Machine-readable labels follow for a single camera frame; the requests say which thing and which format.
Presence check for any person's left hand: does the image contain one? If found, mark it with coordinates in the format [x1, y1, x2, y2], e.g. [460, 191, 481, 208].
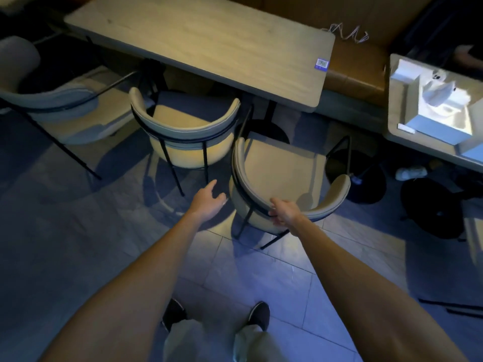
[186, 179, 228, 226]

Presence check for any person's right hand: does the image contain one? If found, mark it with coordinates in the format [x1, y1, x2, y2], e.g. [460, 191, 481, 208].
[268, 198, 311, 239]

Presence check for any beige chair black frame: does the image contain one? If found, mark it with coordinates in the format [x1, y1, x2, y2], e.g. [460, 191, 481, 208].
[418, 199, 483, 320]
[129, 80, 242, 197]
[0, 35, 141, 182]
[229, 135, 354, 250]

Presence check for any person's left forearm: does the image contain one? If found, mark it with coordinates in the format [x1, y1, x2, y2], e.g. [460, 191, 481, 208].
[39, 213, 212, 362]

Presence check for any person's right forearm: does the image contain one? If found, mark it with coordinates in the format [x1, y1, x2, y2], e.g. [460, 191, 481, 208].
[290, 218, 468, 362]

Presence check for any black sneaker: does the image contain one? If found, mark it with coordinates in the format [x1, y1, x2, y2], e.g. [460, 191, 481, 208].
[248, 301, 272, 332]
[161, 298, 188, 332]

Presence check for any light wooden table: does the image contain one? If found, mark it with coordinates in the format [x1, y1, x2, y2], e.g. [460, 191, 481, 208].
[384, 53, 483, 174]
[63, 0, 336, 113]

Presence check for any brown leather bench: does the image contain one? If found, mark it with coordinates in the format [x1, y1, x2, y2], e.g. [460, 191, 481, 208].
[217, 0, 440, 110]

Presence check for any white open cardboard box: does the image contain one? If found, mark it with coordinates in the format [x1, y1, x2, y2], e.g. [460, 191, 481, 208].
[454, 139, 483, 163]
[389, 58, 475, 146]

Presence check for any white wrapped gadget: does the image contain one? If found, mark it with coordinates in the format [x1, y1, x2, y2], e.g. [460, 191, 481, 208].
[422, 69, 457, 108]

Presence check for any white coiled cable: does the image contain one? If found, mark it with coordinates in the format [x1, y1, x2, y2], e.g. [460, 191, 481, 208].
[327, 23, 370, 45]

